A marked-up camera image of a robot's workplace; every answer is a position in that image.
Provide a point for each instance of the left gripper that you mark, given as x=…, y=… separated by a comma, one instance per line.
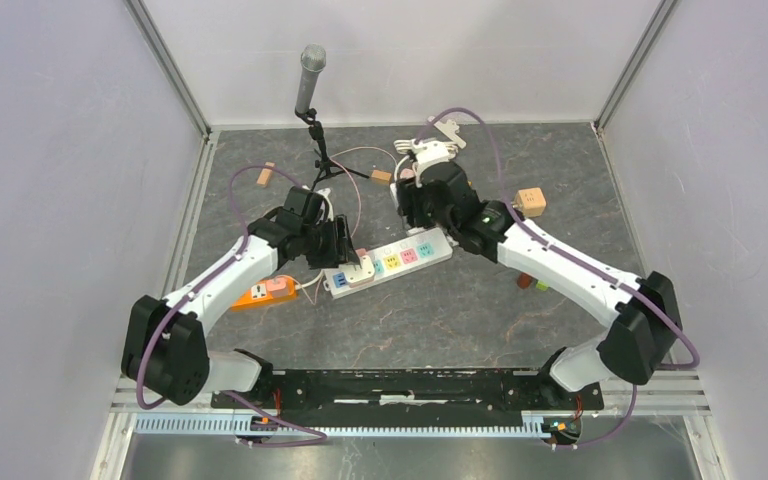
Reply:
x=339, y=251

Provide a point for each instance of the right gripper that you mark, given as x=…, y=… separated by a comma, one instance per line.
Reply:
x=411, y=192

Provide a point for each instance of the long white power strip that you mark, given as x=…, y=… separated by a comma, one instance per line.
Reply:
x=422, y=249

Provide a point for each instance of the beige dragon cube adapter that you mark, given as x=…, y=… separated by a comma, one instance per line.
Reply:
x=531, y=202

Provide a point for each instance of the white cube adapter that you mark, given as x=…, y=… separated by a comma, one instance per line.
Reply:
x=360, y=274

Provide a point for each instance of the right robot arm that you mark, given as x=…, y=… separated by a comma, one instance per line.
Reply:
x=640, y=314

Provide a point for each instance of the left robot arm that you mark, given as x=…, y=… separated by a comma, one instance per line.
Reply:
x=165, y=349

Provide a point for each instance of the pink plug on orange strip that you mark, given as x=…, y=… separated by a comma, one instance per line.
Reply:
x=280, y=286

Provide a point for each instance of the wooden block near tripod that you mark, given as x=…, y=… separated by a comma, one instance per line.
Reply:
x=381, y=177

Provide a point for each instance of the white clip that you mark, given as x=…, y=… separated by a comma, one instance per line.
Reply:
x=450, y=130

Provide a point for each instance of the orange power strip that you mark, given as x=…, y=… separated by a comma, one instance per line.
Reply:
x=257, y=296

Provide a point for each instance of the wooden block left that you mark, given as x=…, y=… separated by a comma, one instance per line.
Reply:
x=265, y=175

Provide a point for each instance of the grey microphone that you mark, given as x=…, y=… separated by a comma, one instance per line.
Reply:
x=313, y=61

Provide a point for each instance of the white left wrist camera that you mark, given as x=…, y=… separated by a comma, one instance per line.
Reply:
x=326, y=212

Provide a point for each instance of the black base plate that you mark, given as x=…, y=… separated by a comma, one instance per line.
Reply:
x=482, y=397

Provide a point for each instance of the slotted cable duct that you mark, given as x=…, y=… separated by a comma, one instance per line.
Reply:
x=244, y=425

